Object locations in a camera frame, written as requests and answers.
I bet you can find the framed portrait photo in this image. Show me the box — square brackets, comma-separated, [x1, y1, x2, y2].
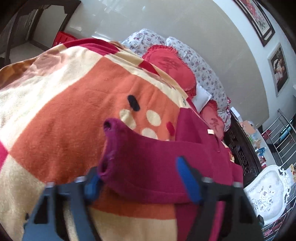
[268, 43, 289, 96]

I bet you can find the orange cream patterned blanket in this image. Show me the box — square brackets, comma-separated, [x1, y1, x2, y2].
[0, 37, 234, 241]

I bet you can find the floral quilt pillow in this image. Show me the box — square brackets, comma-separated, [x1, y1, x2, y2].
[122, 28, 231, 131]

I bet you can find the red bag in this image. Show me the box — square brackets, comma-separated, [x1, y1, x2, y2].
[52, 31, 77, 47]

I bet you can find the white ornate chair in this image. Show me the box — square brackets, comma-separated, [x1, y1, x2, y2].
[244, 165, 292, 225]

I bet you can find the maroon knit garment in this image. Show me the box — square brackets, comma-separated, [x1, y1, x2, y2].
[98, 108, 243, 240]

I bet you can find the small red heart cushion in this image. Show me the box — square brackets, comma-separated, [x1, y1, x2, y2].
[200, 100, 224, 140]

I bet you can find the white pillow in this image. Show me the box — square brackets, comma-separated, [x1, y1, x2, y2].
[192, 84, 212, 113]

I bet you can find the framed flower painting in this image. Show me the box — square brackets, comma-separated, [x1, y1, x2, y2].
[234, 0, 275, 47]

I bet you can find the large red heart cushion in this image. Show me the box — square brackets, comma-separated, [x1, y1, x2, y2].
[142, 45, 197, 99]

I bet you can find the dark carved wooden footboard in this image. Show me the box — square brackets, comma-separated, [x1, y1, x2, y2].
[223, 112, 262, 187]

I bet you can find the steel stair railing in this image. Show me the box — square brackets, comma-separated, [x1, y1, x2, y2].
[262, 109, 295, 169]

